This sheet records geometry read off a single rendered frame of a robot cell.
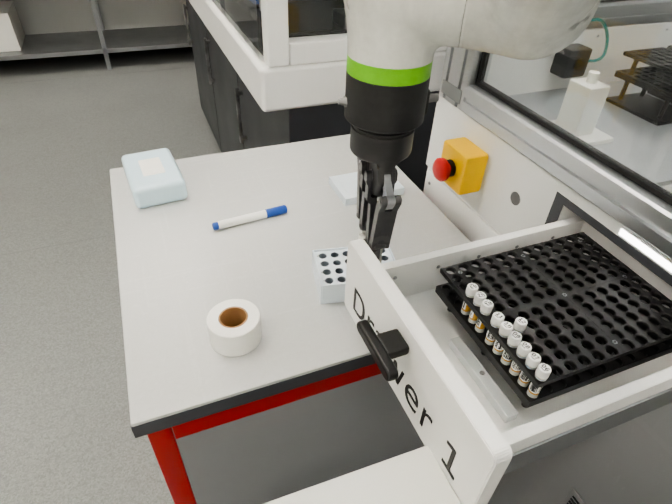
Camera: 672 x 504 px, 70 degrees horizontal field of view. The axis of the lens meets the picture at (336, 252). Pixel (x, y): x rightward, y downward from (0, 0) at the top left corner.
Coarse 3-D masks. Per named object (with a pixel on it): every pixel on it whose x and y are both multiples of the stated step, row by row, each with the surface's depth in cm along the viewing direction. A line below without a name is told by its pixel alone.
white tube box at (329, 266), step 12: (312, 252) 76; (324, 252) 76; (336, 252) 76; (384, 252) 76; (312, 264) 77; (324, 264) 75; (336, 264) 75; (324, 276) 72; (336, 276) 72; (324, 288) 70; (336, 288) 70; (324, 300) 72; (336, 300) 72
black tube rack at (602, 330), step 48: (576, 240) 63; (480, 288) 56; (528, 288) 60; (576, 288) 56; (624, 288) 56; (480, 336) 54; (528, 336) 50; (576, 336) 54; (624, 336) 51; (528, 384) 49; (576, 384) 49
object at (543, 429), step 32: (544, 224) 67; (576, 224) 68; (416, 256) 60; (448, 256) 61; (480, 256) 64; (512, 256) 67; (544, 256) 70; (416, 288) 63; (448, 320) 60; (448, 352) 56; (480, 352) 56; (608, 384) 54; (640, 384) 47; (544, 416) 50; (576, 416) 44; (608, 416) 46; (512, 448) 42; (544, 448) 45
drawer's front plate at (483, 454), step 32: (352, 256) 57; (352, 288) 60; (384, 288) 51; (384, 320) 52; (416, 320) 48; (416, 352) 46; (416, 384) 48; (448, 384) 42; (416, 416) 49; (448, 416) 43; (480, 416) 40; (448, 448) 44; (480, 448) 39; (448, 480) 45; (480, 480) 40
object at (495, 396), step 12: (456, 348) 55; (468, 348) 55; (468, 360) 54; (468, 372) 54; (480, 372) 53; (480, 384) 52; (492, 384) 52; (492, 396) 50; (504, 396) 50; (504, 408) 49; (504, 420) 49
